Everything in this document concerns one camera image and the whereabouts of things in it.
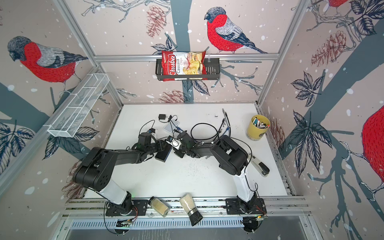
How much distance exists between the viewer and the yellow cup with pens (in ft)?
2.96

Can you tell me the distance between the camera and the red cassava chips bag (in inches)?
34.4

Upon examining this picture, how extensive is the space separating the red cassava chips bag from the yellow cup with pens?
462 mm
